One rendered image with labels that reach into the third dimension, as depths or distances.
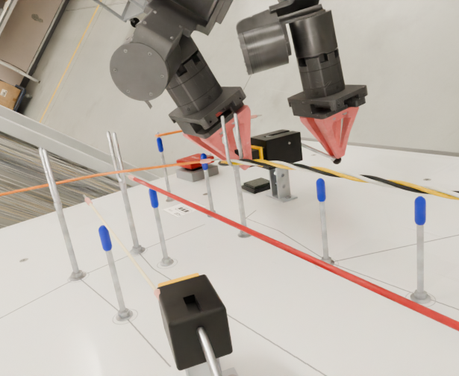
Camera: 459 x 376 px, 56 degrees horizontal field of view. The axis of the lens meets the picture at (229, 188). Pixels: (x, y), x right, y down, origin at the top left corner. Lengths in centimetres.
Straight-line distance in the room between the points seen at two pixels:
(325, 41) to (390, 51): 161
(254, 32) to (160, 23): 19
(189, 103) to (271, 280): 22
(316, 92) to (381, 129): 139
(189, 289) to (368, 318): 15
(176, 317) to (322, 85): 43
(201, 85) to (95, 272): 24
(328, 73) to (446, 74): 141
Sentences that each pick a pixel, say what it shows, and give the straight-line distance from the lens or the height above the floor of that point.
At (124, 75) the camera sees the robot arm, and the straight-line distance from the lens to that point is 43.
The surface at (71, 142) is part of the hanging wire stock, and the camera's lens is 152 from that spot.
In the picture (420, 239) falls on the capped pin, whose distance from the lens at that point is 36.
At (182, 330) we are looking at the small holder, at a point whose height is 137.
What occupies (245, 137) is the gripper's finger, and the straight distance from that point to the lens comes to 53.
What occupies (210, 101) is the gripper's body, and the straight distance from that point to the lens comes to 51.
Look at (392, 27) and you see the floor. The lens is 229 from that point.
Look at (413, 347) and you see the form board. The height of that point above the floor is 121.
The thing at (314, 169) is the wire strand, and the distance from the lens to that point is 39.
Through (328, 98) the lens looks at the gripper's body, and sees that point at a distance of 60.
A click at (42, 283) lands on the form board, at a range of 51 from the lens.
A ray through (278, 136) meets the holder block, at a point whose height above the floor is 115.
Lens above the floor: 152
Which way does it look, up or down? 38 degrees down
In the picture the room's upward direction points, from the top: 64 degrees counter-clockwise
